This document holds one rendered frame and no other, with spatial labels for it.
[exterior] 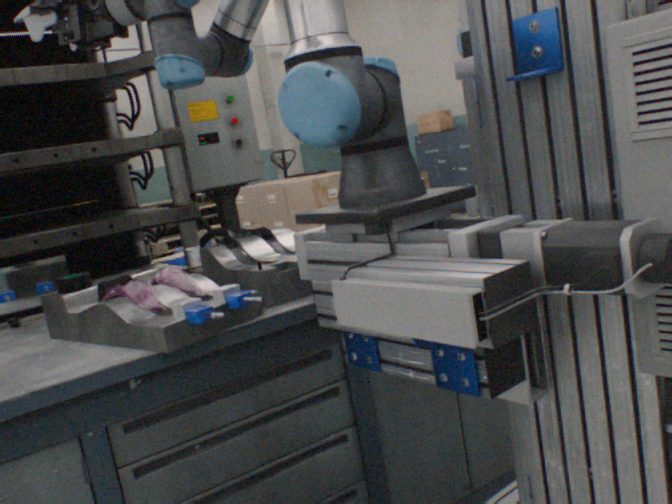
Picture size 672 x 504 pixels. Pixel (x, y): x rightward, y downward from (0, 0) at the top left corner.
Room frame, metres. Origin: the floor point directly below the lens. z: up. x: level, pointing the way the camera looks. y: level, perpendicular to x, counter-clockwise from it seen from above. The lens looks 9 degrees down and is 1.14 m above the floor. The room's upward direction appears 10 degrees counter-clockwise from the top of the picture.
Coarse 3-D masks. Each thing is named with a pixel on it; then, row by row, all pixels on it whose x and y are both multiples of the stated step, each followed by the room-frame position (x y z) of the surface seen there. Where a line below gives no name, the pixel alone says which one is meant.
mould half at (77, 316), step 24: (96, 288) 1.55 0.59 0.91; (168, 288) 1.47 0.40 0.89; (216, 288) 1.51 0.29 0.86; (48, 312) 1.55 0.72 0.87; (72, 312) 1.47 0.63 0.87; (96, 312) 1.40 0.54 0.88; (120, 312) 1.35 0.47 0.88; (144, 312) 1.36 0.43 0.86; (216, 312) 1.34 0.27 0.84; (240, 312) 1.38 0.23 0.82; (72, 336) 1.49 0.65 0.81; (96, 336) 1.41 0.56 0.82; (120, 336) 1.35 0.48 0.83; (144, 336) 1.29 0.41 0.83; (168, 336) 1.24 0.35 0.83; (192, 336) 1.28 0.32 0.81
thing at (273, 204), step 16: (304, 176) 6.38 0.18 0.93; (320, 176) 5.60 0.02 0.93; (336, 176) 5.64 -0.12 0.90; (240, 192) 6.18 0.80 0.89; (256, 192) 6.00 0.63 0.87; (272, 192) 5.84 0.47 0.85; (288, 192) 5.68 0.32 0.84; (304, 192) 5.53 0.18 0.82; (320, 192) 5.49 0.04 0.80; (336, 192) 5.62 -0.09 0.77; (240, 208) 6.20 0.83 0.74; (256, 208) 6.03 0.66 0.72; (272, 208) 5.86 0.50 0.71; (288, 208) 5.70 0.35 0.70; (304, 208) 5.56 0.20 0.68; (240, 224) 6.25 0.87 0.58; (256, 224) 6.07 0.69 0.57; (272, 224) 5.90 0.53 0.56; (288, 224) 5.74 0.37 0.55; (320, 224) 5.47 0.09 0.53
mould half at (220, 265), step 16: (240, 240) 1.80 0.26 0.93; (256, 240) 1.80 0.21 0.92; (288, 240) 1.81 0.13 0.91; (208, 256) 1.75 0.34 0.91; (224, 256) 1.71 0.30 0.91; (256, 256) 1.72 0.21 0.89; (272, 256) 1.72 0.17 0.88; (288, 256) 1.66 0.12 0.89; (192, 272) 1.88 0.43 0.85; (208, 272) 1.77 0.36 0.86; (224, 272) 1.67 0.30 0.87; (240, 272) 1.58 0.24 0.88; (256, 272) 1.50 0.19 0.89; (272, 272) 1.49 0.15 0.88; (288, 272) 1.51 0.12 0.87; (240, 288) 1.59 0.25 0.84; (256, 288) 1.51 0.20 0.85; (272, 288) 1.49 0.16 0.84; (288, 288) 1.51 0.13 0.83; (304, 288) 1.53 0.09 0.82; (272, 304) 1.48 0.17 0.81
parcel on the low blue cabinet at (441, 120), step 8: (432, 112) 8.81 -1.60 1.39; (440, 112) 8.75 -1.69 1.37; (448, 112) 8.86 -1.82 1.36; (424, 120) 8.91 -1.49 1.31; (432, 120) 8.80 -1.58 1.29; (440, 120) 8.75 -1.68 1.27; (448, 120) 8.84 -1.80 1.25; (424, 128) 8.93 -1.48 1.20; (432, 128) 8.82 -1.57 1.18; (440, 128) 8.74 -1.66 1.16; (448, 128) 8.84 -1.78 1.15
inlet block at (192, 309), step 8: (176, 304) 1.30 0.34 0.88; (184, 304) 1.29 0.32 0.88; (192, 304) 1.31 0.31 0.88; (200, 304) 1.32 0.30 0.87; (176, 312) 1.30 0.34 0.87; (184, 312) 1.29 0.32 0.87; (192, 312) 1.27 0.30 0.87; (200, 312) 1.27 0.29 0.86; (208, 312) 1.27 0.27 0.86; (192, 320) 1.27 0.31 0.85; (200, 320) 1.27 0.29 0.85; (208, 320) 1.28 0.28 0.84
